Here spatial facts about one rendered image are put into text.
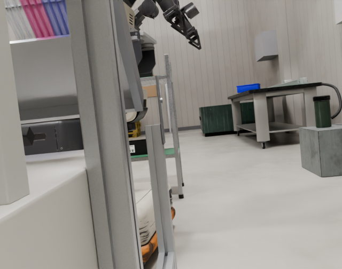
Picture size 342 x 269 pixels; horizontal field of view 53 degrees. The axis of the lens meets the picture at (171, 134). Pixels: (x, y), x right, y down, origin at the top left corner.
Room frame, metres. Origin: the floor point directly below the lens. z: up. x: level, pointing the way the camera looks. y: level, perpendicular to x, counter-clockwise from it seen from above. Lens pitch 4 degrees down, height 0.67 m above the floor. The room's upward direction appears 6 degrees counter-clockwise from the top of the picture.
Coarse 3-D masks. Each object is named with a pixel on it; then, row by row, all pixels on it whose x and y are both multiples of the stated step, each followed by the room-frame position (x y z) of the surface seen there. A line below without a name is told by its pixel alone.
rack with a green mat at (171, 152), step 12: (168, 60) 2.61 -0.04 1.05; (168, 72) 2.61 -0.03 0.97; (144, 84) 2.92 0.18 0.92; (168, 84) 2.61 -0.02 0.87; (168, 96) 2.61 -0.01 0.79; (132, 156) 2.71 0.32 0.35; (144, 156) 2.62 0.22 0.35; (168, 156) 2.61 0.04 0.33; (180, 156) 3.03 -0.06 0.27; (180, 168) 3.03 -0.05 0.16; (180, 180) 2.61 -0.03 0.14; (180, 192) 2.61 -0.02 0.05
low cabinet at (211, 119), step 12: (204, 108) 8.06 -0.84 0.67; (216, 108) 8.04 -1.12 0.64; (228, 108) 8.02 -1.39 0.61; (240, 108) 8.00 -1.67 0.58; (252, 108) 7.98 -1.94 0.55; (204, 120) 8.06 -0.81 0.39; (216, 120) 8.04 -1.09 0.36; (228, 120) 8.02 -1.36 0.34; (252, 120) 7.98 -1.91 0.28; (204, 132) 8.06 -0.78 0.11; (216, 132) 8.08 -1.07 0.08; (228, 132) 8.06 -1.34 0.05; (240, 132) 8.04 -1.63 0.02
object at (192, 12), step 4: (188, 4) 1.86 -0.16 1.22; (192, 4) 1.85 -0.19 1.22; (184, 8) 1.86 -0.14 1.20; (188, 8) 1.86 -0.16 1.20; (192, 8) 1.84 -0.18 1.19; (196, 8) 1.84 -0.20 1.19; (188, 12) 1.85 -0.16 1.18; (192, 12) 1.84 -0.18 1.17; (196, 12) 1.85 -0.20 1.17; (192, 16) 1.86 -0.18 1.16
